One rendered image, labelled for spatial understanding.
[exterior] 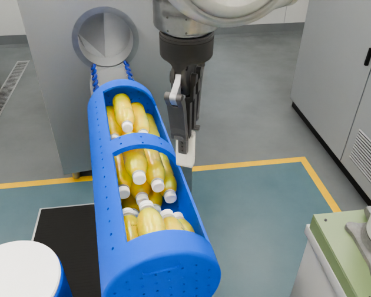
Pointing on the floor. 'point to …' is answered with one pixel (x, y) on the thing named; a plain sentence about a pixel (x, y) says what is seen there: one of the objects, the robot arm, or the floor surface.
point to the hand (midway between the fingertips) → (185, 148)
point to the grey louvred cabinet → (344, 87)
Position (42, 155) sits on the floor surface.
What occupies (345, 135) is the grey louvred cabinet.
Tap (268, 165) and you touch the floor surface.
